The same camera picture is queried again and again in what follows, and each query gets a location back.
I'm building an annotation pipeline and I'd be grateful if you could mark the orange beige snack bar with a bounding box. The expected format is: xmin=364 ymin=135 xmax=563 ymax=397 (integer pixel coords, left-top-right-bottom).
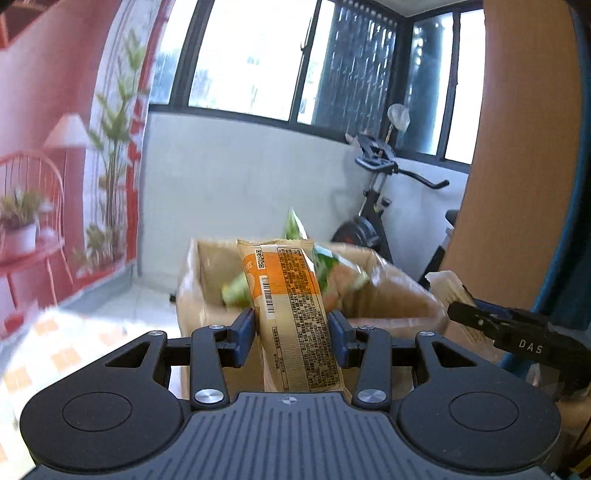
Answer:
xmin=236 ymin=239 xmax=345 ymax=393

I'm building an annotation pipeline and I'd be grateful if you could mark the green chip bag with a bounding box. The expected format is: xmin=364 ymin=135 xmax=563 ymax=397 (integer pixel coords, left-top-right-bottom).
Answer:
xmin=219 ymin=207 xmax=374 ymax=315

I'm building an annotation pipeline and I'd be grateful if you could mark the brown cardboard box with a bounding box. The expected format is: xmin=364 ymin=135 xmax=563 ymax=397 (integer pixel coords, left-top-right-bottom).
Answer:
xmin=174 ymin=236 xmax=500 ymax=402

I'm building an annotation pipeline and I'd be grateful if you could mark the wooden panel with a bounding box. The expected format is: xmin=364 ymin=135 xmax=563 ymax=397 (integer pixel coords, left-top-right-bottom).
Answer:
xmin=442 ymin=1 xmax=583 ymax=309

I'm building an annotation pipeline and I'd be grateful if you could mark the checkered floral tablecloth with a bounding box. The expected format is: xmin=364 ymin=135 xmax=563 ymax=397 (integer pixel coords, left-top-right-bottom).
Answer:
xmin=1 ymin=285 xmax=180 ymax=479

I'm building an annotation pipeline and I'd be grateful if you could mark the black exercise bike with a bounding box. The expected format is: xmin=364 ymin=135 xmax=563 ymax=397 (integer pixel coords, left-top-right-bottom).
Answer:
xmin=332 ymin=134 xmax=468 ymax=287

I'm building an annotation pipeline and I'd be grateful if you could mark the printed room backdrop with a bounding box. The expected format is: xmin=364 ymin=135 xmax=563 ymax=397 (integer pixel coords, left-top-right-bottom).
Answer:
xmin=1 ymin=1 xmax=171 ymax=342

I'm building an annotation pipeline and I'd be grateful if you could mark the window frame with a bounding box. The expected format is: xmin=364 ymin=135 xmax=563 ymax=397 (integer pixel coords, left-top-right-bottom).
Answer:
xmin=149 ymin=1 xmax=486 ymax=171

